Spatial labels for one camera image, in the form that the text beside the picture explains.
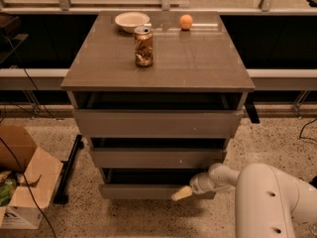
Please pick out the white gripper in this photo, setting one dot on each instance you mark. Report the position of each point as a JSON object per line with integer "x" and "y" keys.
{"x": 197, "y": 184}

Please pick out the grey bottom drawer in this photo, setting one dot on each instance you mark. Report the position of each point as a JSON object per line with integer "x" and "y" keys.
{"x": 144, "y": 183}

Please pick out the grey drawer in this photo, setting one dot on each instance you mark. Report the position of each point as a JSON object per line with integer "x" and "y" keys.
{"x": 158, "y": 159}
{"x": 144, "y": 183}
{"x": 150, "y": 124}

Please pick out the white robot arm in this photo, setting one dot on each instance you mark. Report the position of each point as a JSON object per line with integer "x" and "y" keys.
{"x": 268, "y": 201}

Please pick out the grey drawer cabinet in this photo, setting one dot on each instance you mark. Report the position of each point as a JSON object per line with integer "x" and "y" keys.
{"x": 198, "y": 70}

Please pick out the grey middle drawer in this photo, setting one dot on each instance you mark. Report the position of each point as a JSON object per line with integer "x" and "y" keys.
{"x": 158, "y": 159}

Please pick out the grey top drawer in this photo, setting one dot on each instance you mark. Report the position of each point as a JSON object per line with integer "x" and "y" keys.
{"x": 150, "y": 124}

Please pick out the open cardboard box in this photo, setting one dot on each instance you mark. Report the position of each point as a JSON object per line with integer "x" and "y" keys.
{"x": 37, "y": 173}

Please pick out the black cabinet leg right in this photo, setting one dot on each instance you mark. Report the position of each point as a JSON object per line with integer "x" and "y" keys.
{"x": 251, "y": 109}

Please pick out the black floor bar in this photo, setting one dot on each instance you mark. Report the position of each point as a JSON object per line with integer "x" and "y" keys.
{"x": 60, "y": 196}

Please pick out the brown soda can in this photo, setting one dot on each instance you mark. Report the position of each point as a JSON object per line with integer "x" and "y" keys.
{"x": 143, "y": 37}

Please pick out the orange fruit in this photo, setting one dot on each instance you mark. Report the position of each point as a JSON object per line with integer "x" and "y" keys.
{"x": 185, "y": 22}

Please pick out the green bag in box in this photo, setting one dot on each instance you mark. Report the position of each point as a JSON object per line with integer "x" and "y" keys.
{"x": 8, "y": 186}

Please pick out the white bowl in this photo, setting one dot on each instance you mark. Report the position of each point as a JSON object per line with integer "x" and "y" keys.
{"x": 129, "y": 21}

